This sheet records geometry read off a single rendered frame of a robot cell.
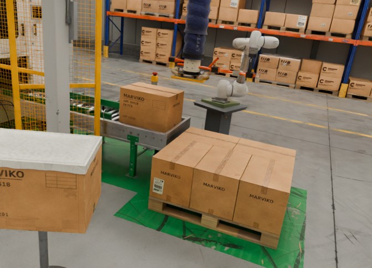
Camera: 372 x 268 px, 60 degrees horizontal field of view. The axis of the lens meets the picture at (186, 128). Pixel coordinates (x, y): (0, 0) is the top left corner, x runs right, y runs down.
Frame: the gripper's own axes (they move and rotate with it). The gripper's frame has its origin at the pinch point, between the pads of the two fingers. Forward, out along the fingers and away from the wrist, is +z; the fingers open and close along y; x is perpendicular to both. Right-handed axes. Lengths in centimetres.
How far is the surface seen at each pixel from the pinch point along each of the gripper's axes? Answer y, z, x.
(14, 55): 96, 1, -195
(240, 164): 55, 73, 11
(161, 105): 19, 43, -82
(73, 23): 91, -33, -138
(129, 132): 33, 75, -112
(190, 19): 12, -45, -63
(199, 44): 8, -23, -52
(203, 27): 8, -39, -50
